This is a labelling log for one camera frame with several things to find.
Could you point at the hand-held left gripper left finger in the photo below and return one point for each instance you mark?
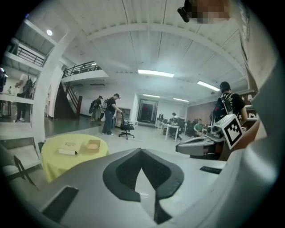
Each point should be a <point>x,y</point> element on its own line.
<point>89,189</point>

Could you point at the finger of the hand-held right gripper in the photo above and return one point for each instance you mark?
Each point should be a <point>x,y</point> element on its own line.
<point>191,149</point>
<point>207,139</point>

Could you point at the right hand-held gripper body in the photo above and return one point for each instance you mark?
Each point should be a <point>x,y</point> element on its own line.
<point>231,133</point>

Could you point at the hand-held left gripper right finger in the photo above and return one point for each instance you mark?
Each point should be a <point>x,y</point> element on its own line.
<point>191,178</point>

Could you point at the small cardboard box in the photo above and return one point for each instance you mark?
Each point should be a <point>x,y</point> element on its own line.
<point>92,147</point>

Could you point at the person's right forearm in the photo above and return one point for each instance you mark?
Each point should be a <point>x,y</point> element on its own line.
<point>250,138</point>

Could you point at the white office desk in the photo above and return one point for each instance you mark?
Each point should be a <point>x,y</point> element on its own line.
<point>172,127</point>
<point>160,122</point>

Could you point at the yellow round table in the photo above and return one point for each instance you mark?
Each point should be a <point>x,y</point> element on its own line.
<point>62,164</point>

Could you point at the beige box with gold print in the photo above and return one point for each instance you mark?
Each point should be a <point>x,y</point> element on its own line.
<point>69,147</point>

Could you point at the long ceiling light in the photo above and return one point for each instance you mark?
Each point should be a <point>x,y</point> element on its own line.
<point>208,85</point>
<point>155,73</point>
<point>180,100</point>
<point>151,96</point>

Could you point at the black double door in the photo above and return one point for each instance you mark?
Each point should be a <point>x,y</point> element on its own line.
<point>148,111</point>

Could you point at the black bag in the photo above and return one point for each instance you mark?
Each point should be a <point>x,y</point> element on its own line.
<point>41,147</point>

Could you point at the black office chair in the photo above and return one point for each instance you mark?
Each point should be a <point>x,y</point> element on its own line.
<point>127,127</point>

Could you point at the grey cubby shelf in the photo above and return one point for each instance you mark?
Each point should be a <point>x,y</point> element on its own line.
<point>127,112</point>

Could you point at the person's printed t-shirt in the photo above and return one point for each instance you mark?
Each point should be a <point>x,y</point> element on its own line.
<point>262,55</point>

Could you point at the dark staircase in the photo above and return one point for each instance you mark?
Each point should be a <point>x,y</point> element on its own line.
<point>63,104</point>

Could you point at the white metal shelf rack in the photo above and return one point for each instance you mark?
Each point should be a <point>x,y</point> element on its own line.
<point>15,130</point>

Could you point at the black mezzanine railing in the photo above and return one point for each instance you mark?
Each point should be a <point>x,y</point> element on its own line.
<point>82,67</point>
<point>31,55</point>

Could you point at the round ceiling light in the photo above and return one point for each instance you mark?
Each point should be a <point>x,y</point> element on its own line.
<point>49,32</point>

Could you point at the white wall air conditioner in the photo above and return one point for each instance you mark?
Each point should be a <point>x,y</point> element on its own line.
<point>97,84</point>

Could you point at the black head-worn camera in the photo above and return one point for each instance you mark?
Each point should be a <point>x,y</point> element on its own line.
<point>184,13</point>

